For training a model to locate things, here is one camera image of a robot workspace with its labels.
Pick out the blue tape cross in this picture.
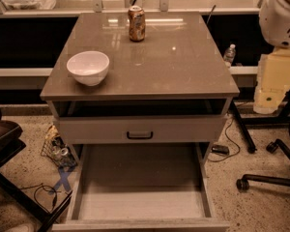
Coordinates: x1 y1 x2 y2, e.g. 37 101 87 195
48 166 75 194

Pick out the black power adapter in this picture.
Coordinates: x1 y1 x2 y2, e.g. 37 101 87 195
212 145 229 156

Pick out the dark chair at left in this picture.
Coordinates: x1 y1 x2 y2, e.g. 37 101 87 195
0 104 74 232

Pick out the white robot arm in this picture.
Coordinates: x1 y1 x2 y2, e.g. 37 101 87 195
253 0 290 114

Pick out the wire basket with bottles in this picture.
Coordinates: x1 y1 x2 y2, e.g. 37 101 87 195
41 125 76 167

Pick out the clear plastic water bottle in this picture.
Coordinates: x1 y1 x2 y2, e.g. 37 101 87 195
223 43 236 68

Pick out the black table leg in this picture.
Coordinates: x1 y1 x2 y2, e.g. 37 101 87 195
230 101 256 154

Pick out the black cable loop left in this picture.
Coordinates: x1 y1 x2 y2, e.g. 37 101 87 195
19 183 61 211

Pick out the grey middle drawer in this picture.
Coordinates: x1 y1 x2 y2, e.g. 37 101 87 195
54 115 226 144

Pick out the black cable on floor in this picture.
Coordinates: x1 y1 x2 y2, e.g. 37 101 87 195
207 117 242 163

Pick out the white bowl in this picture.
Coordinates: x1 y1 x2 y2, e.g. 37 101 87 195
67 51 109 86

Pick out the black office chair base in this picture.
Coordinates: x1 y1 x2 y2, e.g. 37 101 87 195
236 126 290 191

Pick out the grey drawer cabinet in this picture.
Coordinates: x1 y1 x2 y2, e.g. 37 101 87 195
41 12 239 157

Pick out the black drawer handle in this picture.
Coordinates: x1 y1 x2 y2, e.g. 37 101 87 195
126 131 154 140

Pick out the orange soda can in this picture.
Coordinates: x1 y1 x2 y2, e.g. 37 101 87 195
128 5 146 42

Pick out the open bottom drawer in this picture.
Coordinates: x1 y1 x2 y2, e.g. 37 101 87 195
52 143 229 232

